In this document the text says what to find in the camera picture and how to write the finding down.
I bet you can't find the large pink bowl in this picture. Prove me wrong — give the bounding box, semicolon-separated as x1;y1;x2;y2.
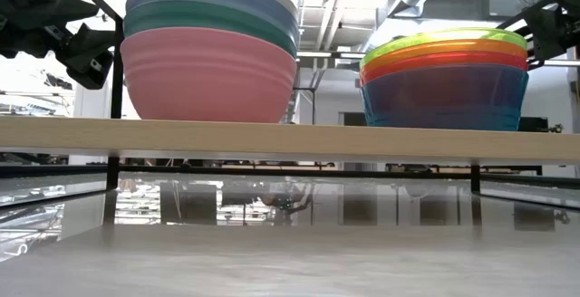
119;25;299;124

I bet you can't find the small magenta plastic bowl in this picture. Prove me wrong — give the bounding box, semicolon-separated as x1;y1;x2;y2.
359;51;530;86

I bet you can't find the small orange plastic bowl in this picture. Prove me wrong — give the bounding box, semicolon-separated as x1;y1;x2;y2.
359;38;530;79

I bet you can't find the black metal gantry frame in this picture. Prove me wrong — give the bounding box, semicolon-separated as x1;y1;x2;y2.
292;85;317;126

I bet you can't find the small blue plastic bowl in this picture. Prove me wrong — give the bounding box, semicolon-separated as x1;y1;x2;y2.
360;63;530;132

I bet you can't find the black computer monitor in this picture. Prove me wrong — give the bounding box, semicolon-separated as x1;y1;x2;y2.
518;116;551;133

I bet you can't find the wooden shelf with black frame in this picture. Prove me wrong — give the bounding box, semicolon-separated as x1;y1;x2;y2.
0;0;580;195

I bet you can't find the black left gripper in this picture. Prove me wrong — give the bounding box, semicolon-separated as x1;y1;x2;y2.
0;0;115;91

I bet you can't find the long hanging light strip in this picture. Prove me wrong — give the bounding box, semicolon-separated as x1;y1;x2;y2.
296;51;367;61

